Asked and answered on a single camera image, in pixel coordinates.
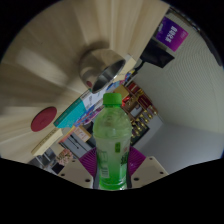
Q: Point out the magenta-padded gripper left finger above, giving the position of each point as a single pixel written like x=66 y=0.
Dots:
x=87 y=163

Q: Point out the teal book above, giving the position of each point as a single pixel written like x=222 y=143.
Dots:
x=71 y=115

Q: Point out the purple sign board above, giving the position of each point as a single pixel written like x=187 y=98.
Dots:
x=171 y=33

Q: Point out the green-capped clear drink bottle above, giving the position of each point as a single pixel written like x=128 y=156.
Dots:
x=112 y=140

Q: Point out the white paper booklet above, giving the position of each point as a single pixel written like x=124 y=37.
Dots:
x=91 y=97

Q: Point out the flat round red coaster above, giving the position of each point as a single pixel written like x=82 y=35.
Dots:
x=43 y=118

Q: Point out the large pale yellow notepad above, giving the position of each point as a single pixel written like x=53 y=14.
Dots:
x=46 y=141

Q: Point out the small steel cup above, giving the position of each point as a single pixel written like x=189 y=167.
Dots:
x=96 y=63

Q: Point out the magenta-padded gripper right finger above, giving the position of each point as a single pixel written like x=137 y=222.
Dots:
x=137 y=161

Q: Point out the yellow gift box red ribbon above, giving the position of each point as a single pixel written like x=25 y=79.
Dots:
x=121 y=91

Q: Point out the black office chair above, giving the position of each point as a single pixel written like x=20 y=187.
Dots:
x=156 y=55

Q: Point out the pink flowers in white pot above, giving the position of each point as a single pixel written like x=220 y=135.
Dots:
x=65 y=156

